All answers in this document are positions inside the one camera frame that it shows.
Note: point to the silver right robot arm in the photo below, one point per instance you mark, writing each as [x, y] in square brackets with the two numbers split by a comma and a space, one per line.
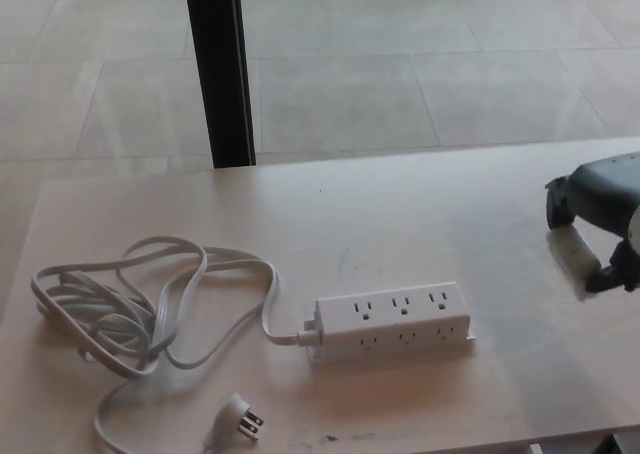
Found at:
[636, 229]

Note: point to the black vertical window post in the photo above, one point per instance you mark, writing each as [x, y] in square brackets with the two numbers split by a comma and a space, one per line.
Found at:
[220, 74]

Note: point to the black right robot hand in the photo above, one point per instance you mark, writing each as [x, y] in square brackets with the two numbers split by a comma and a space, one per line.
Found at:
[605, 194]

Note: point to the white square charger plug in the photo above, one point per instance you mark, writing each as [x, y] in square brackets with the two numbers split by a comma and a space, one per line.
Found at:
[570, 254]

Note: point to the white multi-outlet power strip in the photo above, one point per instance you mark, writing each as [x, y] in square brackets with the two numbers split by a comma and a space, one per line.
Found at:
[390, 324]

